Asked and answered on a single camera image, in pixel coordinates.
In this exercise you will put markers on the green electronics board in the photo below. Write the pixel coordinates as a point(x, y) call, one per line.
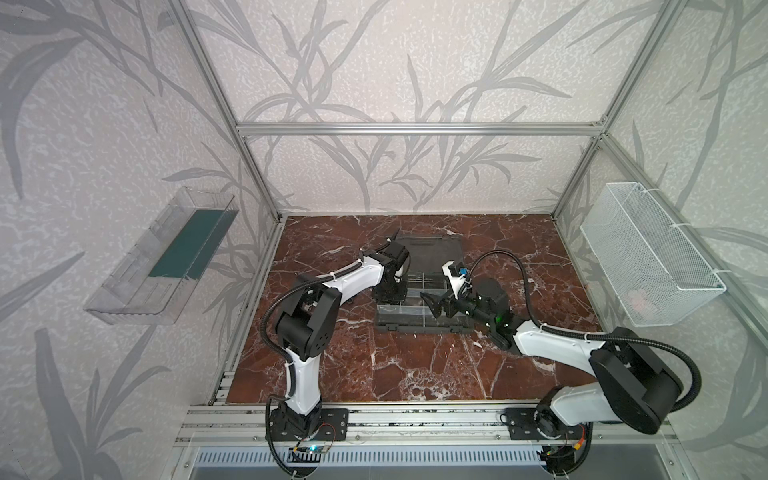
point(309, 454)

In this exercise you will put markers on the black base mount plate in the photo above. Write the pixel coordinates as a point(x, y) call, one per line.
point(533, 424)
point(325, 424)

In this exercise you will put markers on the aluminium cage frame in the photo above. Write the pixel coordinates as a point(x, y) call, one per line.
point(689, 123)

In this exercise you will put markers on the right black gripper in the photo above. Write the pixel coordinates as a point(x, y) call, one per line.
point(450, 304)

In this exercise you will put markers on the clear plastic wall bin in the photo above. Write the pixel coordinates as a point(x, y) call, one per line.
point(157, 277)

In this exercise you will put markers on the aluminium front rail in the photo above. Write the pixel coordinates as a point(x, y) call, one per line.
point(374, 424)

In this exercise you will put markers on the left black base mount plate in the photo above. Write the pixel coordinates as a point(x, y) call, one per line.
point(325, 424)

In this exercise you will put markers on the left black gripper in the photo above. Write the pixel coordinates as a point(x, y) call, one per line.
point(390, 291)

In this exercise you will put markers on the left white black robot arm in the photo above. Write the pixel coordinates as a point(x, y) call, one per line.
point(300, 323)

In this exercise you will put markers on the grey plastic compartment organizer box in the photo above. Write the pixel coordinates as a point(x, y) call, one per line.
point(424, 273)

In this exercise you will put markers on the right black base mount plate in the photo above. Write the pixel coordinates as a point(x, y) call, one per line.
point(533, 424)

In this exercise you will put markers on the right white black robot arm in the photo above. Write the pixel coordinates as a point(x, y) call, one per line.
point(637, 381)

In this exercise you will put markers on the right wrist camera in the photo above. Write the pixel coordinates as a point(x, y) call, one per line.
point(456, 276)

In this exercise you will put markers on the red object in basket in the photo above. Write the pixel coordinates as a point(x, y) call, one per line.
point(640, 302)

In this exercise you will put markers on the white wire mesh basket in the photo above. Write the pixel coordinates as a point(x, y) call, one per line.
point(639, 246)

